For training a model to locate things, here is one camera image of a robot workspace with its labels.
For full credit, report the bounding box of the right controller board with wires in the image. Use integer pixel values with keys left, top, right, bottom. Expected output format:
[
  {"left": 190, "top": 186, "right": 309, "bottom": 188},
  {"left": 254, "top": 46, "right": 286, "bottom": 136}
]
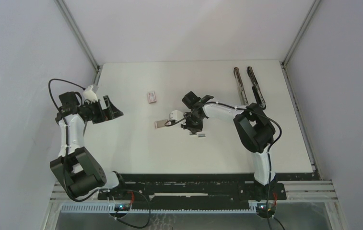
[{"left": 256, "top": 192, "right": 285, "bottom": 230}]

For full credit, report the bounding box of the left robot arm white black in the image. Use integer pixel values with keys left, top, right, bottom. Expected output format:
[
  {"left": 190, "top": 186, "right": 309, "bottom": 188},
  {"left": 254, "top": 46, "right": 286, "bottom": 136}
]
[{"left": 49, "top": 92, "right": 128, "bottom": 202}]

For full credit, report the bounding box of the staple box tray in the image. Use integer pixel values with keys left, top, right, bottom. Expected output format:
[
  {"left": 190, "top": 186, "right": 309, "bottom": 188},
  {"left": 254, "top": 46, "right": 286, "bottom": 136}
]
[{"left": 154, "top": 119, "right": 168, "bottom": 129}]

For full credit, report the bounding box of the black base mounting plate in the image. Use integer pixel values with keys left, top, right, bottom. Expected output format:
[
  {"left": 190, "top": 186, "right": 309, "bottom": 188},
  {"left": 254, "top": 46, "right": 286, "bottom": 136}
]
[{"left": 97, "top": 173, "right": 287, "bottom": 209}]

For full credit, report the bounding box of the left controller board with wires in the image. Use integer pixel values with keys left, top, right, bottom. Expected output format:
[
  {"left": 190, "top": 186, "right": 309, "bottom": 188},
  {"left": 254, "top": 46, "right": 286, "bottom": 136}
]
[{"left": 109, "top": 189, "right": 152, "bottom": 230}]

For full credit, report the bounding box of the controller board with wires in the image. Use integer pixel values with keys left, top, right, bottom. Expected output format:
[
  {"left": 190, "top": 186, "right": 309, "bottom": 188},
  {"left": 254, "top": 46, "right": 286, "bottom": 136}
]
[
  {"left": 109, "top": 189, "right": 152, "bottom": 230},
  {"left": 256, "top": 192, "right": 285, "bottom": 230}
]

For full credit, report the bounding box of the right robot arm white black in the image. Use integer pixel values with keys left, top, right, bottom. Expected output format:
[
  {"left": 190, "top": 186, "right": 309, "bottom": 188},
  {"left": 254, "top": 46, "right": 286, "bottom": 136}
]
[{"left": 181, "top": 92, "right": 276, "bottom": 199}]

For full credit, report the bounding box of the white cable duct strip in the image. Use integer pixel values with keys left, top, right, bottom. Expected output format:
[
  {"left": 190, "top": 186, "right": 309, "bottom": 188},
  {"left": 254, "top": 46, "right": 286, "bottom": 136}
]
[{"left": 60, "top": 203, "right": 257, "bottom": 214}]

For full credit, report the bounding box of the black stapler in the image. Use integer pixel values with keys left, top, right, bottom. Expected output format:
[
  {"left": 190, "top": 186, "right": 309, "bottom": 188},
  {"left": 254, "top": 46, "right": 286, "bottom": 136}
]
[{"left": 246, "top": 66, "right": 267, "bottom": 110}]

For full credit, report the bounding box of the red white staple box sleeve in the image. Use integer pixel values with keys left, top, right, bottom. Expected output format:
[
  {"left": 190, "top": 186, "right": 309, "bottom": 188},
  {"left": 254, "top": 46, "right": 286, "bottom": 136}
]
[{"left": 147, "top": 91, "right": 157, "bottom": 104}]

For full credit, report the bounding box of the silver black staple remover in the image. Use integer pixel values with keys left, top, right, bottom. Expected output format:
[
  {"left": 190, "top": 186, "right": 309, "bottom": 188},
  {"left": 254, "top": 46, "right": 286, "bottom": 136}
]
[{"left": 233, "top": 67, "right": 249, "bottom": 105}]

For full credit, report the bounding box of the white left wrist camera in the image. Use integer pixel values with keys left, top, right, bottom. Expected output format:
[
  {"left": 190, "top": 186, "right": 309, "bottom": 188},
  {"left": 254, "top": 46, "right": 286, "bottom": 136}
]
[{"left": 82, "top": 84, "right": 98, "bottom": 103}]

